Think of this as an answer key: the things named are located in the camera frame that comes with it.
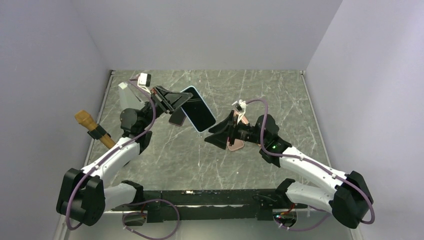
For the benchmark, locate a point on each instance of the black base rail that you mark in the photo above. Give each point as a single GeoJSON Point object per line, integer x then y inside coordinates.
{"type": "Point", "coordinates": [170, 205]}

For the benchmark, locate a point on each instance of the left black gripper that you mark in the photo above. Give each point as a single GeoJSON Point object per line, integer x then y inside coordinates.
{"type": "Point", "coordinates": [174, 99]}

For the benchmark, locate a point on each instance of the pink phone case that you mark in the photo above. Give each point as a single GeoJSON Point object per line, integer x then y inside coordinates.
{"type": "Point", "coordinates": [238, 144]}

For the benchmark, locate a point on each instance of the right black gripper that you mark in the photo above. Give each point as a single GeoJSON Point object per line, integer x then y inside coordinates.
{"type": "Point", "coordinates": [227, 123]}

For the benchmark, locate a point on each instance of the white wedge stand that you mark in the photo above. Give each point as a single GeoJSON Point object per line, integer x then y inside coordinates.
{"type": "Point", "coordinates": [127, 99]}

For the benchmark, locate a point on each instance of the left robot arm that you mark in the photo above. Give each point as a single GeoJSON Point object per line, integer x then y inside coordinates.
{"type": "Point", "coordinates": [83, 198]}

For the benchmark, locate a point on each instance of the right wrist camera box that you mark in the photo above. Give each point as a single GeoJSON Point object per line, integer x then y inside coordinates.
{"type": "Point", "coordinates": [240, 105]}

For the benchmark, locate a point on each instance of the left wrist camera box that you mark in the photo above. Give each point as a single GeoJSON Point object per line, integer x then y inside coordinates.
{"type": "Point", "coordinates": [144, 79]}

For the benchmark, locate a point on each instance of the yellow microphone on stand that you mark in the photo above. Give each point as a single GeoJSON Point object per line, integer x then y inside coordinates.
{"type": "Point", "coordinates": [94, 130]}

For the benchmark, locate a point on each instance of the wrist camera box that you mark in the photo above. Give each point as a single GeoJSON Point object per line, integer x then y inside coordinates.
{"type": "Point", "coordinates": [144, 79]}
{"type": "Point", "coordinates": [240, 105]}

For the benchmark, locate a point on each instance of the purple black phone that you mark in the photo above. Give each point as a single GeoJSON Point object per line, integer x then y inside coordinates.
{"type": "Point", "coordinates": [177, 118]}

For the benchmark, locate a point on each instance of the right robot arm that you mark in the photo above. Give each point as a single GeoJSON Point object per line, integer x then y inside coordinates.
{"type": "Point", "coordinates": [345, 195]}

